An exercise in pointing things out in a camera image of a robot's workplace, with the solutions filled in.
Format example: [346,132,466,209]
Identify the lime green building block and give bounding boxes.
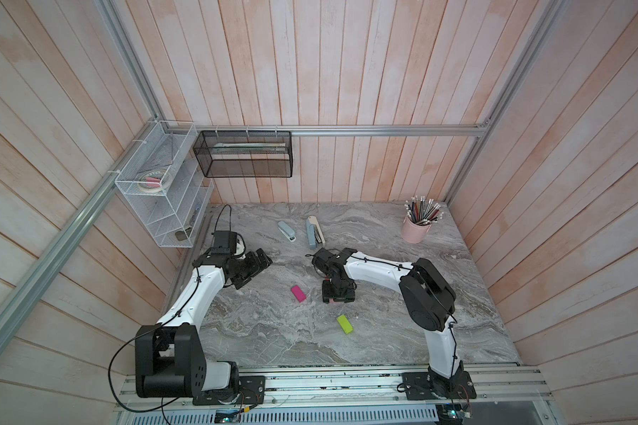
[337,315,354,335]

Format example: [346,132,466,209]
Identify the magenta building block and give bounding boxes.
[291,285,307,303]

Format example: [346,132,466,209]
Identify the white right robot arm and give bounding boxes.
[310,248,466,398]

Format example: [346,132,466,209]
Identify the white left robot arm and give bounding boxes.
[135,249,273,403]

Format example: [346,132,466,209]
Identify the beige and grey stapler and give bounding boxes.
[306,215,325,249]

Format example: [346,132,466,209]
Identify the small blue-grey stapler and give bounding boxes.
[278,221,296,242]

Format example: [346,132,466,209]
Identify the pink pencil cup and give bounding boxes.
[401,218,432,244]

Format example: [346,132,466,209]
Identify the bundle of pencils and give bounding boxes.
[405,197,444,226]

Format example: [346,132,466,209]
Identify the black mesh basket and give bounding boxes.
[192,129,294,179]

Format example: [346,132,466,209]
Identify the tape roll on shelf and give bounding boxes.
[136,169,173,194]

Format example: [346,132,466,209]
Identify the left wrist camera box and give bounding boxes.
[210,230,246,257]

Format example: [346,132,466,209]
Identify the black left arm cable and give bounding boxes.
[107,203,246,414]

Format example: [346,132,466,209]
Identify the white wire shelf rack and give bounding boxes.
[115,120,213,249]

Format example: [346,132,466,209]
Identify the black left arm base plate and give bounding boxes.
[193,375,266,407]

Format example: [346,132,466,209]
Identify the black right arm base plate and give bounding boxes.
[397,370,477,400]

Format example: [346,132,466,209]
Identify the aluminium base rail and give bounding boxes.
[113,363,554,413]

